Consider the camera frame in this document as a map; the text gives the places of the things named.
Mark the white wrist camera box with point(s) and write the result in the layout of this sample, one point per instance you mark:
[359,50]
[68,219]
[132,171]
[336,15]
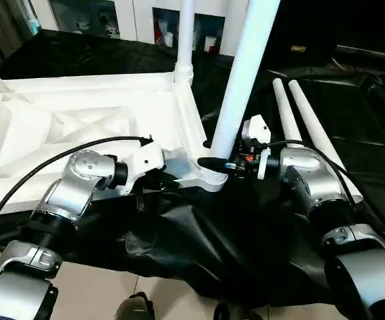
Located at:
[145,160]
[257,128]

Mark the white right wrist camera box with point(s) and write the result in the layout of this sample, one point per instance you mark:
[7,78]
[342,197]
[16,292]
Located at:
[257,128]

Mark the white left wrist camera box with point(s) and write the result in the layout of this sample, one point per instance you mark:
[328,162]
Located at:
[145,160]

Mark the white plastic table top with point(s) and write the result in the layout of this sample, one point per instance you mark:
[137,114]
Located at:
[62,100]

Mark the white plastic table leg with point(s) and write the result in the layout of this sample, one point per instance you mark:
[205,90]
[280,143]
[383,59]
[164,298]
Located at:
[287,113]
[245,66]
[185,33]
[312,123]

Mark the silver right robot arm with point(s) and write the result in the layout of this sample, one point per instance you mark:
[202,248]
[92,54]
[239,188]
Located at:
[322,186]

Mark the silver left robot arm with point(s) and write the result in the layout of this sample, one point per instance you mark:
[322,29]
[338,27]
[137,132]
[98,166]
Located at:
[75,180]

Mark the black robot foot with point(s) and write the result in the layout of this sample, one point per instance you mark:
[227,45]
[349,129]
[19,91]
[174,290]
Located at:
[135,308]
[235,314]

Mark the black shiny mat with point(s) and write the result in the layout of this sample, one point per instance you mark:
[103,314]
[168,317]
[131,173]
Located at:
[212,233]

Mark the small yellow label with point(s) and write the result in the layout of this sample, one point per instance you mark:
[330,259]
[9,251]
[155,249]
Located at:
[299,48]

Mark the white glass-door cabinet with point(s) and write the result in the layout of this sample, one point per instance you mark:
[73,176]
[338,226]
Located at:
[128,16]

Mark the long dark metal bar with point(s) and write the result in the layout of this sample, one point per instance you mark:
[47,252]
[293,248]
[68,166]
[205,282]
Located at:
[369,53]

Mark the red bottle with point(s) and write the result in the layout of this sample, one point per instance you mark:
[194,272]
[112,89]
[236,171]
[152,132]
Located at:
[161,33]

